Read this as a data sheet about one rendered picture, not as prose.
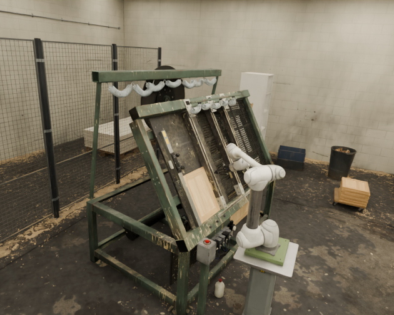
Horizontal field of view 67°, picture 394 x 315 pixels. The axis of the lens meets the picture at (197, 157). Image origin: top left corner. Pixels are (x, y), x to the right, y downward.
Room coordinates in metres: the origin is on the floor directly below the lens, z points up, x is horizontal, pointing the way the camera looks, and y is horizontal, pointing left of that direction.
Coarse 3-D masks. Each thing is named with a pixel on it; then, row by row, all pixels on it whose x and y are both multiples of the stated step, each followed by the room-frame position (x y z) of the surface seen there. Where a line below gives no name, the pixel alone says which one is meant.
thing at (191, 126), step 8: (184, 104) 3.00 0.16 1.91; (200, 104) 2.99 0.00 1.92; (184, 112) 3.03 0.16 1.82; (184, 120) 3.02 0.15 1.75; (192, 120) 3.02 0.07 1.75; (192, 128) 2.97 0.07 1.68; (192, 136) 2.97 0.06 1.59; (200, 144) 2.93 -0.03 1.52; (200, 152) 2.90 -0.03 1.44; (200, 160) 2.90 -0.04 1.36; (208, 160) 2.91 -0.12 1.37; (208, 168) 2.84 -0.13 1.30; (208, 176) 2.84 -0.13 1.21; (216, 184) 2.82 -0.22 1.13; (216, 192) 2.78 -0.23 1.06; (216, 200) 2.77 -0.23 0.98; (224, 200) 2.78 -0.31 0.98; (224, 208) 2.72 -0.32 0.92
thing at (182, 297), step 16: (112, 192) 3.16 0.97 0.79; (272, 192) 3.94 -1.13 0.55; (96, 208) 2.81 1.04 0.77; (96, 224) 2.90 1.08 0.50; (128, 224) 2.54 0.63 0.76; (144, 224) 2.52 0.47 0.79; (96, 240) 2.89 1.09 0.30; (112, 240) 3.16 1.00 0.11; (160, 240) 2.31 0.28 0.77; (96, 256) 2.83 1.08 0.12; (176, 256) 2.43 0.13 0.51; (192, 256) 2.67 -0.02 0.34; (224, 256) 2.91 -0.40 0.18; (128, 272) 2.54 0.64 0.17; (176, 272) 2.44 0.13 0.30; (160, 288) 2.35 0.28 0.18; (176, 304) 2.19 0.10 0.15
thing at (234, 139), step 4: (224, 100) 3.64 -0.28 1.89; (232, 100) 3.57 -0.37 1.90; (220, 108) 3.63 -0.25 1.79; (224, 108) 3.60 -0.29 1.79; (220, 112) 3.62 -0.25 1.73; (224, 112) 3.60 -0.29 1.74; (224, 116) 3.59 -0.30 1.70; (228, 116) 3.62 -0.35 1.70; (224, 120) 3.59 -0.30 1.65; (228, 120) 3.58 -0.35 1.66; (228, 124) 3.56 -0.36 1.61; (228, 128) 3.55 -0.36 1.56; (232, 128) 3.57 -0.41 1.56; (228, 132) 3.55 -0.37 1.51; (232, 132) 3.52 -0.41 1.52; (232, 136) 3.52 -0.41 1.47; (232, 140) 3.52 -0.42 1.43; (236, 140) 3.52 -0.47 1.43; (236, 144) 3.48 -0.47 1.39; (240, 148) 3.49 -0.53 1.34; (248, 168) 3.42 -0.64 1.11; (244, 172) 3.40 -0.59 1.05
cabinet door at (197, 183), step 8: (200, 168) 2.83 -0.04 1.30; (184, 176) 2.60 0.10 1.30; (192, 176) 2.68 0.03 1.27; (200, 176) 2.77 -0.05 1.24; (192, 184) 2.62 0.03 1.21; (200, 184) 2.71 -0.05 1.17; (208, 184) 2.80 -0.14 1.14; (192, 192) 2.57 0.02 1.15; (200, 192) 2.65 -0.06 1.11; (208, 192) 2.74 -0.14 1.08; (200, 200) 2.60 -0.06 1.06; (208, 200) 2.68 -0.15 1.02; (200, 208) 2.54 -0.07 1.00; (208, 208) 2.62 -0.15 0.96; (216, 208) 2.71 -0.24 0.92; (200, 216) 2.48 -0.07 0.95; (208, 216) 2.56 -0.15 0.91
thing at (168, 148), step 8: (160, 136) 2.65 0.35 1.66; (168, 144) 2.62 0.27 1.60; (168, 152) 2.59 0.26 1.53; (176, 176) 2.53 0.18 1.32; (184, 184) 2.52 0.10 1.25; (184, 192) 2.48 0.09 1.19; (192, 200) 2.48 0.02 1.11; (192, 208) 2.43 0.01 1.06; (192, 216) 2.42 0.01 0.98; (200, 224) 2.40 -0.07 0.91
